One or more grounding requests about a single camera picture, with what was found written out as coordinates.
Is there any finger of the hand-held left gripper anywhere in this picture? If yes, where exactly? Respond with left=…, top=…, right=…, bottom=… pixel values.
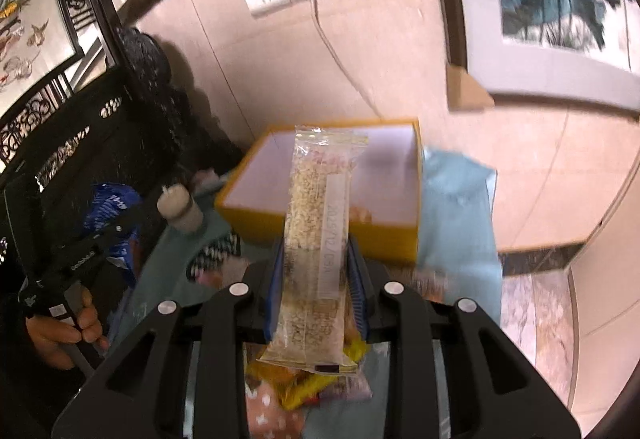
left=97, top=204, right=151, bottom=246

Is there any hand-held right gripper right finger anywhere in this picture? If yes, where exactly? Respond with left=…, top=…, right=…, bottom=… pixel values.
left=345, top=236, right=583, bottom=439

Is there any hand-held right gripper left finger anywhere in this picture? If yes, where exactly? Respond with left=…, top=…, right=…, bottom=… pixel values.
left=50, top=236, right=288, bottom=439

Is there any dark blue snack packet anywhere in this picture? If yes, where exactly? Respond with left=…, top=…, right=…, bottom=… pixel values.
left=82, top=183, right=143, bottom=281

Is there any yellow cardboard box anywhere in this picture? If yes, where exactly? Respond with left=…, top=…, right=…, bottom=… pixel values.
left=214, top=118, right=423, bottom=265

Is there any clear sesame bar packet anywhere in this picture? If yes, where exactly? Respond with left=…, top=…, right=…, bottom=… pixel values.
left=257, top=124, right=370, bottom=376

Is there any person's left forearm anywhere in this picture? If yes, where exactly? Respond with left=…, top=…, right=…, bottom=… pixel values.
left=0, top=314, right=76, bottom=439

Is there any person's left hand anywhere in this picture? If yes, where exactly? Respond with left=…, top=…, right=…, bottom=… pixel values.
left=25, top=286, right=111, bottom=370

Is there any white lidded cup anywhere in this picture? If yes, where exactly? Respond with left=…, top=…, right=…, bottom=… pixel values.
left=156, top=184, right=205, bottom=234

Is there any yellow snack packet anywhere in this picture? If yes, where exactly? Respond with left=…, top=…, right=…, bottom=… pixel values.
left=245, top=338, right=369, bottom=412

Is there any dark carved wooden furniture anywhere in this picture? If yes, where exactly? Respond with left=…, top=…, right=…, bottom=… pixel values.
left=0, top=0, right=246, bottom=245

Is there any teal printed cloth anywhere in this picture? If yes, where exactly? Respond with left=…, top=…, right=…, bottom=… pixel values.
left=107, top=146, right=503, bottom=439

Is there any bird painting panel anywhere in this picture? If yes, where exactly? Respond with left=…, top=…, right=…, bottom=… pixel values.
left=0, top=0, right=85, bottom=94

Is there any cardboard corner protector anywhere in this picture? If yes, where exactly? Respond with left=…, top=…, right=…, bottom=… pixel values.
left=446, top=63, right=496, bottom=112

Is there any framed blue leaf painting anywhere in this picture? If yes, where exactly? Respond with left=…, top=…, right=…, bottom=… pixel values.
left=420, top=0, right=640, bottom=116

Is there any grey power cable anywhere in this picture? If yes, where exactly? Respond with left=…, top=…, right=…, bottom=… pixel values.
left=309, top=0, right=382, bottom=120

